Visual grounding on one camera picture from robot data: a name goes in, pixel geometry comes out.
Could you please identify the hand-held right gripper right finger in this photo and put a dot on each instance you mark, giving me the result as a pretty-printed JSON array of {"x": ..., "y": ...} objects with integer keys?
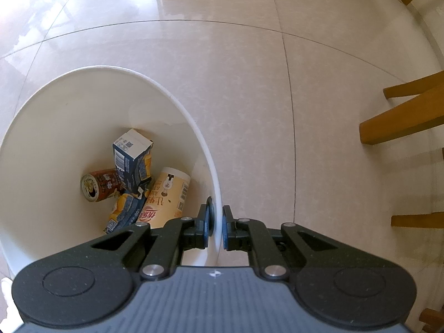
[{"x": 226, "y": 229}]

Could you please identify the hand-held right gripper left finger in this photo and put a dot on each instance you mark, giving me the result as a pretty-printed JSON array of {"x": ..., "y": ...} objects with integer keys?
[{"x": 209, "y": 216}]

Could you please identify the cream milk tea cup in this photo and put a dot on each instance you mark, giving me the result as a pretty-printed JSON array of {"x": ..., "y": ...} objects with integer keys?
[{"x": 166, "y": 194}]

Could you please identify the crushed blue drink carton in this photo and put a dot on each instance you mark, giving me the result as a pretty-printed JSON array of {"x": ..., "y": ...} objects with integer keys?
[{"x": 126, "y": 210}]

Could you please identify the red drink can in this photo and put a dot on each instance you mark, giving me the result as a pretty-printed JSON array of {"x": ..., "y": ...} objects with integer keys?
[{"x": 102, "y": 185}]

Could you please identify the white plastic trash bin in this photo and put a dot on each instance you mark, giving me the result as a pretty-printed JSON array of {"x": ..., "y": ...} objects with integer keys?
[{"x": 52, "y": 128}]

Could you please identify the wooden chair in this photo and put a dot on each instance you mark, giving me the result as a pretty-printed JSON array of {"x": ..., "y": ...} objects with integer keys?
[{"x": 416, "y": 221}]

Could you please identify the wooden chair legs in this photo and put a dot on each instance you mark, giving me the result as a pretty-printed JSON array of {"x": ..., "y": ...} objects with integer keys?
[{"x": 402, "y": 121}]

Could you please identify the white cloth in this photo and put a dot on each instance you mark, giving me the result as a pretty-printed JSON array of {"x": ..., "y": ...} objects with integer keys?
[{"x": 6, "y": 295}]

